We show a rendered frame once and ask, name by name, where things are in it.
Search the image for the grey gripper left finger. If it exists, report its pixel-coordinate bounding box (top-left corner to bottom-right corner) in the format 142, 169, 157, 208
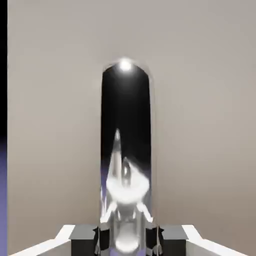
9, 224, 101, 256

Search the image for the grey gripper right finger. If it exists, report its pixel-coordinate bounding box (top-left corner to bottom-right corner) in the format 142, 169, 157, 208
157, 224, 247, 256

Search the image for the beige cabinet door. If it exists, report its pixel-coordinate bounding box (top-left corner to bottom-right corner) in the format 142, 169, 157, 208
7, 0, 256, 256

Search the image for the curved shiny metal door handle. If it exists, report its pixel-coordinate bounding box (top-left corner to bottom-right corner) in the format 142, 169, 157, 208
99, 58, 161, 256

